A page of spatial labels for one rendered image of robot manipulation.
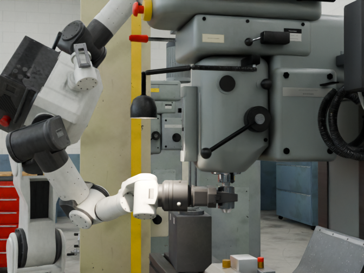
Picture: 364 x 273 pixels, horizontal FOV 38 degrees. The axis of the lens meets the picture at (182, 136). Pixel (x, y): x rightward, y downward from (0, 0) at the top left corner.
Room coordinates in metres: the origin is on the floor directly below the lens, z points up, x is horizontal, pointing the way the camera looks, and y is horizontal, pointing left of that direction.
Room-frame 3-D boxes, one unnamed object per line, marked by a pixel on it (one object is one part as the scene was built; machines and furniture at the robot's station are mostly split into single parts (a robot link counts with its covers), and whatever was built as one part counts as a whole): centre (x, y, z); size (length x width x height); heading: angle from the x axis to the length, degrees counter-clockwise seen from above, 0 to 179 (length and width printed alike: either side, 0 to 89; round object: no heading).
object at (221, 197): (1.48, -0.13, 1.24); 0.06 x 0.02 x 0.03; 90
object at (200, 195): (1.51, -0.03, 1.24); 0.13 x 0.12 x 0.10; 0
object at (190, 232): (1.88, -0.03, 1.06); 0.22 x 0.12 x 0.20; 8
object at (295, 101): (1.56, -0.32, 1.47); 0.24 x 0.19 x 0.26; 14
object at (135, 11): (1.45, 0.12, 1.76); 0.04 x 0.03 x 0.04; 14
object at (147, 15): (1.46, 0.10, 1.76); 0.06 x 0.02 x 0.06; 14
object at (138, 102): (1.42, 0.10, 1.49); 0.07 x 0.07 x 0.06
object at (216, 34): (1.52, -0.17, 1.68); 0.34 x 0.24 x 0.10; 104
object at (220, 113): (1.51, -0.13, 1.47); 0.21 x 0.19 x 0.32; 14
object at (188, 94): (1.49, -0.02, 1.45); 0.04 x 0.04 x 0.21; 14
